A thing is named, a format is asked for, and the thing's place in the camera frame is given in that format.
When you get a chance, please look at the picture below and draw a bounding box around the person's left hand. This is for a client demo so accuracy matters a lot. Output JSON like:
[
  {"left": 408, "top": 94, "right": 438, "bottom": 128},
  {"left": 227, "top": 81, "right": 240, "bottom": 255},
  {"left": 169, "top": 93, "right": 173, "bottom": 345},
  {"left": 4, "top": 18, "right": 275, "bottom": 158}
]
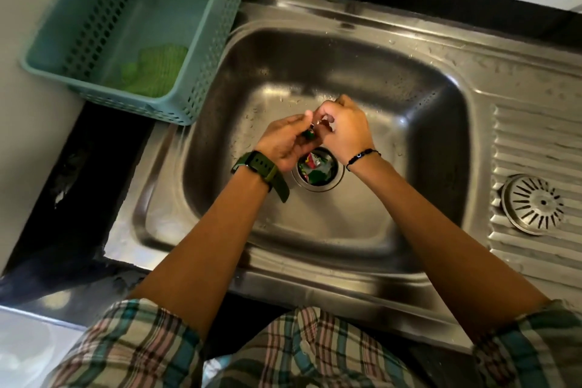
[{"left": 255, "top": 111, "right": 320, "bottom": 173}]

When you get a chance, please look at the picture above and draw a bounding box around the person's right hand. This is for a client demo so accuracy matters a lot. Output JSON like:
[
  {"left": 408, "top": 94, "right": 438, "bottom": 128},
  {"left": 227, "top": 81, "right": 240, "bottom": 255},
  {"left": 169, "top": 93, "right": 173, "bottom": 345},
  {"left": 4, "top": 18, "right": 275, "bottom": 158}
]
[{"left": 315, "top": 94, "right": 376, "bottom": 166}]

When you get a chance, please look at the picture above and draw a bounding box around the small green red sachet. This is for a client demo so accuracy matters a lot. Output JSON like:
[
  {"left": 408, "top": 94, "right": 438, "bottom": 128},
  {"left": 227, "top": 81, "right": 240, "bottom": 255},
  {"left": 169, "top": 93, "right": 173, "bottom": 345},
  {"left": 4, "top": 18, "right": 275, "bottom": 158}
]
[{"left": 303, "top": 118, "right": 326, "bottom": 139}]

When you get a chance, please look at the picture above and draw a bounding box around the person's left forearm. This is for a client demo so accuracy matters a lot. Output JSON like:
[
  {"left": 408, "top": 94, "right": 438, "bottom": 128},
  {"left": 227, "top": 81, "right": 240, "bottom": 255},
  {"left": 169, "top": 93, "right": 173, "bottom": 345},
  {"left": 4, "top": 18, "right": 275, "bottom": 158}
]
[{"left": 129, "top": 164, "right": 274, "bottom": 344}]

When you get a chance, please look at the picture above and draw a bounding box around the person's right forearm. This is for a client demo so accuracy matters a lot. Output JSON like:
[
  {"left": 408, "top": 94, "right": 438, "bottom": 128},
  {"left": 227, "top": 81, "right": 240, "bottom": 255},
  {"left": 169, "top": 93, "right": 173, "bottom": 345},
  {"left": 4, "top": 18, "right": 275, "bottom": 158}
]
[{"left": 349, "top": 158, "right": 552, "bottom": 344}]

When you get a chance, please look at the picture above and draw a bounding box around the green red wrapper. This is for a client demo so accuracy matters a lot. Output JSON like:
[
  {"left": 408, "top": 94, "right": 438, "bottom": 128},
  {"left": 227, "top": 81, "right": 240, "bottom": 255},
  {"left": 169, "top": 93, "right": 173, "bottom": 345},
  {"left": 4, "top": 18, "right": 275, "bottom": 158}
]
[{"left": 298, "top": 151, "right": 337, "bottom": 186}]

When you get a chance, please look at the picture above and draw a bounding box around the steel sink drain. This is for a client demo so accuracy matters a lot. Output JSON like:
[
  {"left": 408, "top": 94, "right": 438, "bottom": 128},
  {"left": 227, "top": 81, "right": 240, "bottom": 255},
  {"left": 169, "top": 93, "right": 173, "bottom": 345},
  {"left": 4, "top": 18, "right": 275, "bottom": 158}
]
[{"left": 290, "top": 146, "right": 345, "bottom": 193}]

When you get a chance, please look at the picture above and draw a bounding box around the dark green wristwatch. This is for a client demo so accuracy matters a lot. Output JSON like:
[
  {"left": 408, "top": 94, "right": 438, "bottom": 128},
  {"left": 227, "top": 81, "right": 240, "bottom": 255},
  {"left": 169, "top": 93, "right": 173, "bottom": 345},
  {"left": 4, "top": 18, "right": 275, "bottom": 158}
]
[{"left": 230, "top": 150, "right": 291, "bottom": 204}]

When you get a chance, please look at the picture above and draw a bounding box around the stainless steel sink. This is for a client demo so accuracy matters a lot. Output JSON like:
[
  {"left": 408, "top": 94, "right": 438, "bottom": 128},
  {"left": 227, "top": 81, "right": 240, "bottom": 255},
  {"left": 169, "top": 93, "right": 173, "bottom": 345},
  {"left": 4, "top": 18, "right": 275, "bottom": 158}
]
[{"left": 104, "top": 0, "right": 582, "bottom": 353}]

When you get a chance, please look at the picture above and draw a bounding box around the green cleaning cloth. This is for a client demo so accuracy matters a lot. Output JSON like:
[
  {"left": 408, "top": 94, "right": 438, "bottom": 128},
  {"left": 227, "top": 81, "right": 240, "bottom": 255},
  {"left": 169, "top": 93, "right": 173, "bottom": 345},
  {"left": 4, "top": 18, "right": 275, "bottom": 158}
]
[{"left": 118, "top": 44, "right": 189, "bottom": 98}]

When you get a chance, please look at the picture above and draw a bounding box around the plaid shirt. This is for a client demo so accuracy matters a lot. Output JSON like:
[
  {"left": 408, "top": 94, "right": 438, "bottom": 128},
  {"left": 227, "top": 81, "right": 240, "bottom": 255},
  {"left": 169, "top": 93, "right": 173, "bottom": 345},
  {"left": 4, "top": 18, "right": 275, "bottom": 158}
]
[{"left": 43, "top": 299, "right": 582, "bottom": 388}]

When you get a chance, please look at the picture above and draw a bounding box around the round steel sink strainer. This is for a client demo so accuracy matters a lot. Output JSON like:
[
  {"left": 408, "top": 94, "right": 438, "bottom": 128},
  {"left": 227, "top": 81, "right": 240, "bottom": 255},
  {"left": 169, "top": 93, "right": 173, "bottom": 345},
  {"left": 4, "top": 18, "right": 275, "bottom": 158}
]
[{"left": 500, "top": 173, "right": 566, "bottom": 236}]

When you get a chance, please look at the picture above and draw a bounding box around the teal plastic basket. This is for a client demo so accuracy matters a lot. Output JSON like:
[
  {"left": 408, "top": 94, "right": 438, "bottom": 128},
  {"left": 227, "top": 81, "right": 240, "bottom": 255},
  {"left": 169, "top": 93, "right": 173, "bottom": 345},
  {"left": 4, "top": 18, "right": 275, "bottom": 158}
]
[{"left": 20, "top": 0, "right": 244, "bottom": 126}]

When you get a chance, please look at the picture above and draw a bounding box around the black cord bracelet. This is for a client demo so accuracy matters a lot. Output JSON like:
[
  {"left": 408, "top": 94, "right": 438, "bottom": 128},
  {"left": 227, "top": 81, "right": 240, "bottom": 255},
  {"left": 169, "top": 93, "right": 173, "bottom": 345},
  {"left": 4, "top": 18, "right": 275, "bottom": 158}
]
[{"left": 345, "top": 149, "right": 382, "bottom": 173}]

